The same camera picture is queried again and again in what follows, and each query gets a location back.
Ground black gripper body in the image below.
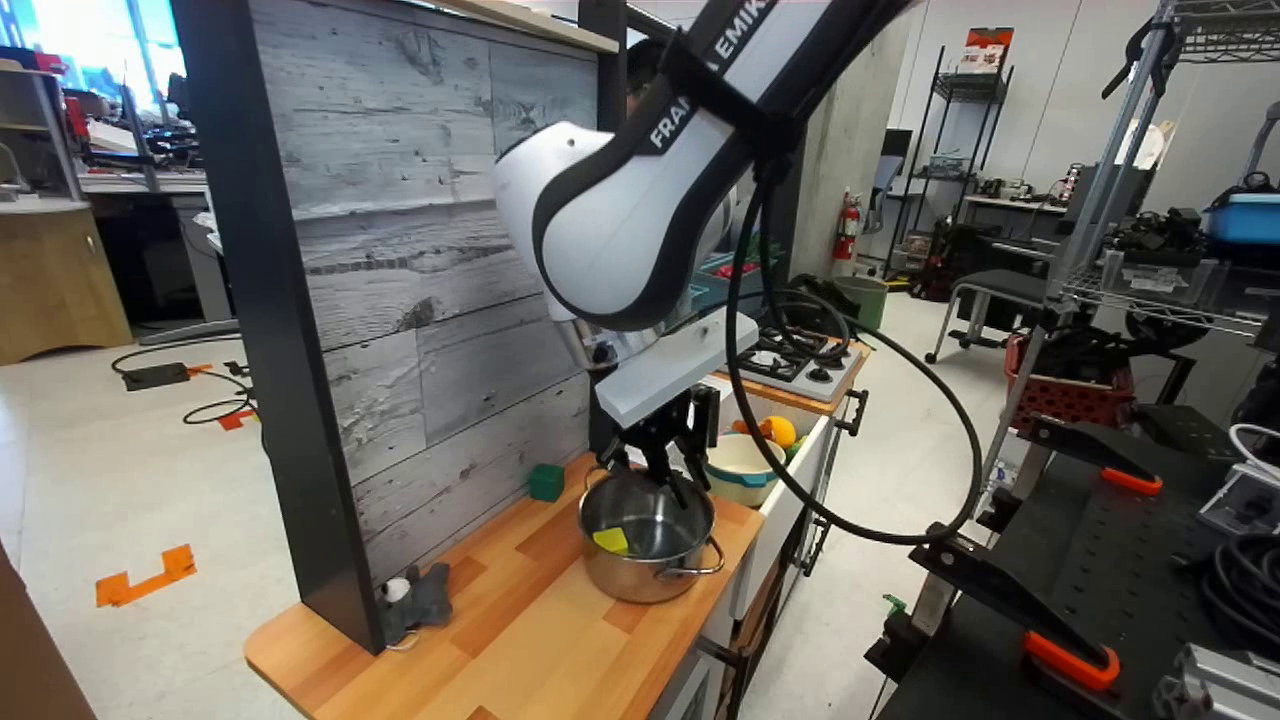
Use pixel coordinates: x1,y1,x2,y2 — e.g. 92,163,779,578
591,381,722,463

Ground stainless steel pot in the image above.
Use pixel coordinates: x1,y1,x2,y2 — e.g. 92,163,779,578
573,463,733,608

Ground white plate in sink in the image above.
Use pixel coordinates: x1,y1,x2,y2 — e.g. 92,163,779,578
701,427,791,510

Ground white toy kitchen sink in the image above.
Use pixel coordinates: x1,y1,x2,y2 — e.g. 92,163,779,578
715,376,832,538

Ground small green cube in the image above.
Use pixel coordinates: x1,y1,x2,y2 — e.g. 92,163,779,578
519,462,569,506

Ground grey toy stove top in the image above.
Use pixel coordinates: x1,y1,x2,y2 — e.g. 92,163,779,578
735,329,855,400

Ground red fire extinguisher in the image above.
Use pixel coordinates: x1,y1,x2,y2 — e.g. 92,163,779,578
832,187,869,266

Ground grey wood pattern back panel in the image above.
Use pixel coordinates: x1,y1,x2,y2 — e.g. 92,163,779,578
243,0,605,593

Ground red and black crate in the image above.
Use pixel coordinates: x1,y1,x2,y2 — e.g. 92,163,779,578
1005,332,1136,433

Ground wooden shelf board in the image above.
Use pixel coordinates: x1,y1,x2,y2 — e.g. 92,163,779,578
435,0,622,58

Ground black work bench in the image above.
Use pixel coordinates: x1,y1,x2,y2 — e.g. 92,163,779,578
863,424,1280,720

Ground black power brick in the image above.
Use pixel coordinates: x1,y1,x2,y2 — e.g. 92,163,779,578
120,360,197,393

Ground orange floor tape marker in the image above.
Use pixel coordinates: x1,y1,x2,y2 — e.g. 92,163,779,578
92,542,199,611

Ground blue container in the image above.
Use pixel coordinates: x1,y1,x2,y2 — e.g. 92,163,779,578
1198,174,1280,251

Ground brown wooden desk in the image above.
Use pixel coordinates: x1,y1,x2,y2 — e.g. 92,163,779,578
0,198,137,369

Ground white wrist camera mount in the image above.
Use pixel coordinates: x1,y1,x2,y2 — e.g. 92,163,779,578
591,314,763,433

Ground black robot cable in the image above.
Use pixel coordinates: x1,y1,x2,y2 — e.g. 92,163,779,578
722,155,988,549

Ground black oven door handle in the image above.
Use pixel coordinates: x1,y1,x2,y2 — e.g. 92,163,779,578
832,385,870,441

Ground black toy kitchen frame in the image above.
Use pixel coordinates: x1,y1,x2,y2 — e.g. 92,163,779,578
182,0,812,655

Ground black clamp with orange handle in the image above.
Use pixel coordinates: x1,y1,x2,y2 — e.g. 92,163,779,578
1022,414,1167,506
911,522,1128,701

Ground white cable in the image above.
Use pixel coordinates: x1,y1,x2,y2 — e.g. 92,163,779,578
1213,414,1280,494

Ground coiled black cables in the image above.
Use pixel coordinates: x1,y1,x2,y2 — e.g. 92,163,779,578
1195,533,1280,655

